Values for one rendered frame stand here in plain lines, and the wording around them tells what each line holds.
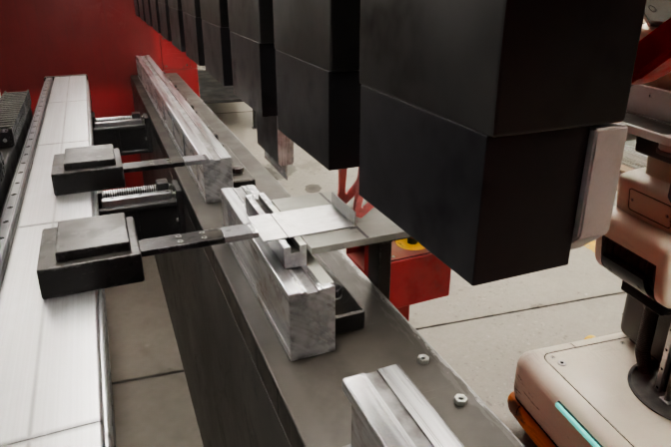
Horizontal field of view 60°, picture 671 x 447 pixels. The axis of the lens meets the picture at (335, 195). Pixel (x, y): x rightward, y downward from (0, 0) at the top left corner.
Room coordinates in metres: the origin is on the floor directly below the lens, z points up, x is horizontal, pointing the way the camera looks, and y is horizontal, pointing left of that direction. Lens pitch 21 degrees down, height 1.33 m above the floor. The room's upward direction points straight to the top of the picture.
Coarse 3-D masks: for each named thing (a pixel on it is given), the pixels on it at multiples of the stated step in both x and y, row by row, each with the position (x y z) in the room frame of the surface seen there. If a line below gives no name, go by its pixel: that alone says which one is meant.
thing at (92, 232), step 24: (120, 216) 0.68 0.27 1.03; (48, 240) 0.63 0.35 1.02; (72, 240) 0.61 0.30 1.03; (96, 240) 0.61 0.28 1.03; (120, 240) 0.61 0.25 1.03; (144, 240) 0.67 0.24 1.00; (168, 240) 0.67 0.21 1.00; (192, 240) 0.67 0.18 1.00; (216, 240) 0.67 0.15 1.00; (48, 264) 0.57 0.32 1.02; (72, 264) 0.57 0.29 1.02; (96, 264) 0.58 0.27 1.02; (120, 264) 0.59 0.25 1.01; (48, 288) 0.56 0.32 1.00; (72, 288) 0.57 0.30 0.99; (96, 288) 0.58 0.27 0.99
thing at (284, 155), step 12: (264, 120) 0.74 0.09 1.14; (276, 120) 0.69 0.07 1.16; (264, 132) 0.74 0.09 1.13; (276, 132) 0.69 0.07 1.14; (264, 144) 0.75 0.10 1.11; (276, 144) 0.69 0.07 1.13; (288, 144) 0.69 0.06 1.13; (276, 156) 0.69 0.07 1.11; (288, 156) 0.69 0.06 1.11; (276, 168) 0.73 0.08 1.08
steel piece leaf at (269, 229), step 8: (256, 216) 0.76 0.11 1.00; (264, 216) 0.76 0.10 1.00; (256, 224) 0.73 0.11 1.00; (264, 224) 0.73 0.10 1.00; (272, 224) 0.73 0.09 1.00; (264, 232) 0.70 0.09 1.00; (272, 232) 0.70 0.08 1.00; (280, 232) 0.70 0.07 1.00; (264, 240) 0.68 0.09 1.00; (272, 240) 0.68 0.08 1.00
